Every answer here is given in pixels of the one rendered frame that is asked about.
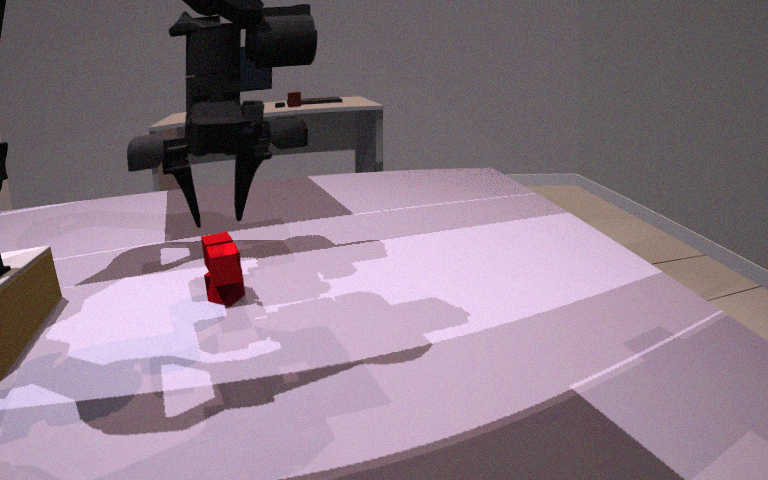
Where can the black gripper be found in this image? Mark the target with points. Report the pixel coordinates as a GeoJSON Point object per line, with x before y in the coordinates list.
{"type": "Point", "coordinates": [148, 151]}

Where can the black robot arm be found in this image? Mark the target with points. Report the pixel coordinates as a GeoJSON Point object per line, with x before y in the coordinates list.
{"type": "Point", "coordinates": [275, 37]}

